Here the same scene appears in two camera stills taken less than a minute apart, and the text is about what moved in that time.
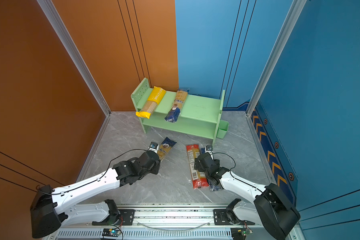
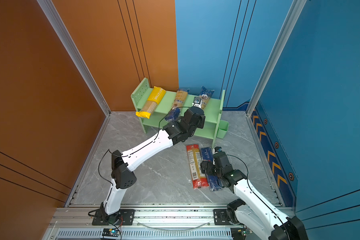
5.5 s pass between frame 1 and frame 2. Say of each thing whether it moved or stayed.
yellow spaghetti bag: stayed
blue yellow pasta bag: moved
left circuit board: stayed
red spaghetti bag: stayed
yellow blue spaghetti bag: stayed
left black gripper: moved
